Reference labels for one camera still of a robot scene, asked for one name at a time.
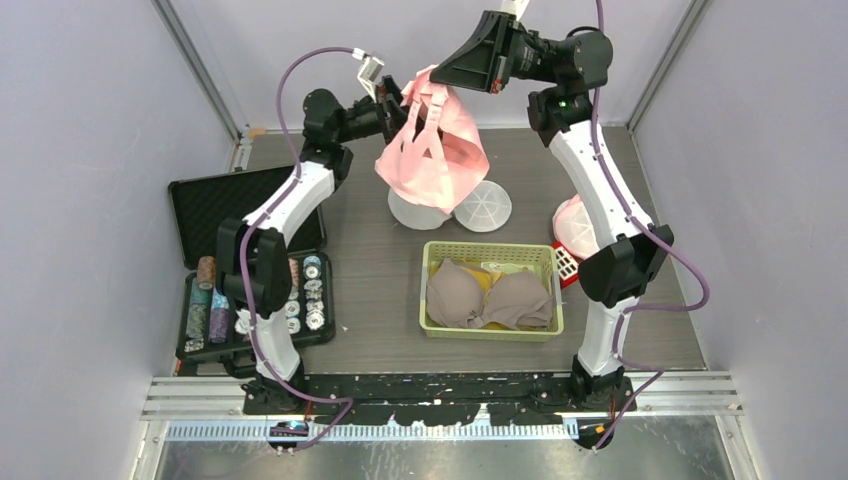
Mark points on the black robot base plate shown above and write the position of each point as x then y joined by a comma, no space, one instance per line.
437,399

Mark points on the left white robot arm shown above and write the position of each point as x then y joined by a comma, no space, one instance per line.
252,253

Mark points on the purple poker chip stack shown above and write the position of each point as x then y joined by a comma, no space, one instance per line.
219,316

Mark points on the black poker chip case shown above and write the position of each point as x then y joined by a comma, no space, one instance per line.
200,205

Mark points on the red toy block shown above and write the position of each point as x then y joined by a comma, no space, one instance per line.
567,265

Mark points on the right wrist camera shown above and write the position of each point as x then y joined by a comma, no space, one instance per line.
515,8

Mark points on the brown poker chip stack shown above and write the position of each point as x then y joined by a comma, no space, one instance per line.
206,273

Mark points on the pink bra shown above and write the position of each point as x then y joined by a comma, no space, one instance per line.
437,159

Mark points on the taupe bra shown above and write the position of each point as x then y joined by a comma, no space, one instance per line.
487,298

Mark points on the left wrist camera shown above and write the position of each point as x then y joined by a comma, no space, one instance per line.
369,71

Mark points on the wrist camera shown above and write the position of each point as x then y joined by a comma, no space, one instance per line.
515,8
369,71

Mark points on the green plastic basket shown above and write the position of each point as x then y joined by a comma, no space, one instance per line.
490,291

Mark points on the white pink-zipper laundry bag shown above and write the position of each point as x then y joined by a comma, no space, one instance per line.
573,228

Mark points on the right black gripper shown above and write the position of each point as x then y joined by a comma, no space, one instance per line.
472,68

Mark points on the white grey-zipper laundry bag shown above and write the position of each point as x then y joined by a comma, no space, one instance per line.
486,209

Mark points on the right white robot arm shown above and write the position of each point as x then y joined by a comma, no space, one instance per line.
631,246

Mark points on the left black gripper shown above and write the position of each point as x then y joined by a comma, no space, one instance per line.
396,110

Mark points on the teal poker chip stack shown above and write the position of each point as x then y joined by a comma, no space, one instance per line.
197,316

